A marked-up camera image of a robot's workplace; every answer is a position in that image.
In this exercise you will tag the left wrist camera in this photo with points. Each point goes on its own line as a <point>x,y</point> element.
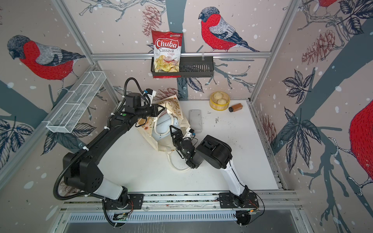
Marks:
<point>150,93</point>

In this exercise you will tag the small brown bottle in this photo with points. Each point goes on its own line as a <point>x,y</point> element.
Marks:
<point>235,107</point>

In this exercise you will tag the red Chuba cassava chips bag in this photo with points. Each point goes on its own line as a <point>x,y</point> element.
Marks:
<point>166,54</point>

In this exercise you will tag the white pencil case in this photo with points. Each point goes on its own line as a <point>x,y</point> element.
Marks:
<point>195,120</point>
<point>161,129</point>

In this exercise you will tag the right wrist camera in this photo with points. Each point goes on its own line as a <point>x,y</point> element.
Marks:
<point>189,132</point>

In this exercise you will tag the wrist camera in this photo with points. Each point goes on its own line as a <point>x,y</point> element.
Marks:
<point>189,132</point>
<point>150,93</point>

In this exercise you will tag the beige bun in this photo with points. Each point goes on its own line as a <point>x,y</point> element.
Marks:
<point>217,96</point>
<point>222,101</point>

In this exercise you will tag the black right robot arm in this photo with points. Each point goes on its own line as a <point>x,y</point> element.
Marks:
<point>219,155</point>

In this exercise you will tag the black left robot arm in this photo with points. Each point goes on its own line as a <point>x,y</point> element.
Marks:
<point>81,171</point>

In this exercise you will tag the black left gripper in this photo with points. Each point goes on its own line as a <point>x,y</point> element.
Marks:
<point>154,107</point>

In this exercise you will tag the white wire mesh tray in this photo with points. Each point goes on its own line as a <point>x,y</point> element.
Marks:
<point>69,114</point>

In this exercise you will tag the black wire wall basket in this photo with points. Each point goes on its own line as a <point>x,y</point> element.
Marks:
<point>190,67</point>

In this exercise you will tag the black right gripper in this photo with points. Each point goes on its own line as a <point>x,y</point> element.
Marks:
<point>178,134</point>

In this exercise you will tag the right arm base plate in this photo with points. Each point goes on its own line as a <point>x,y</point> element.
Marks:
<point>230,201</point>

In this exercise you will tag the cream canvas tote bag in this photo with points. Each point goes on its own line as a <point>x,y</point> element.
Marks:
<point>145,126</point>

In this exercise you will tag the white pencil case in bag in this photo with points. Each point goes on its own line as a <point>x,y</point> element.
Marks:
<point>161,129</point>

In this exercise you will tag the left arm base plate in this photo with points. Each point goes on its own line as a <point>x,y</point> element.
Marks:
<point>125,202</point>

